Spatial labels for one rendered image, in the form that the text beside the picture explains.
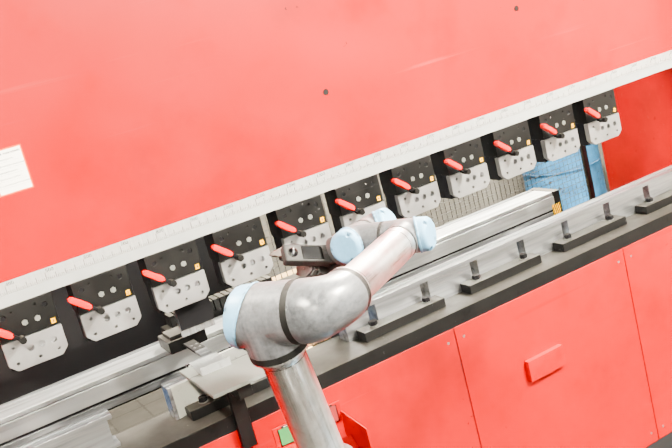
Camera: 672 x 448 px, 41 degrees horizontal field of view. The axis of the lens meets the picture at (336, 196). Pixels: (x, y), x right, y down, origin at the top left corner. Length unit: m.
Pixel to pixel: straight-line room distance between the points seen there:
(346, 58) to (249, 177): 0.46
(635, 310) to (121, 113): 1.88
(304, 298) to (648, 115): 2.61
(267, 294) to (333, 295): 0.12
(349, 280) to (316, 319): 0.10
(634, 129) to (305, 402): 2.61
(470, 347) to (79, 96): 1.38
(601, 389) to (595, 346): 0.16
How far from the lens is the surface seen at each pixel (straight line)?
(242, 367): 2.44
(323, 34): 2.64
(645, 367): 3.39
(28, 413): 2.75
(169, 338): 2.75
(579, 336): 3.14
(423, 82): 2.80
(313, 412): 1.70
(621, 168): 4.13
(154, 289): 2.46
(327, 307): 1.54
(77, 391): 2.76
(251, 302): 1.59
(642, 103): 3.94
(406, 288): 2.82
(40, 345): 2.43
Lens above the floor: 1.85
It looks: 12 degrees down
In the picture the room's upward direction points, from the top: 14 degrees counter-clockwise
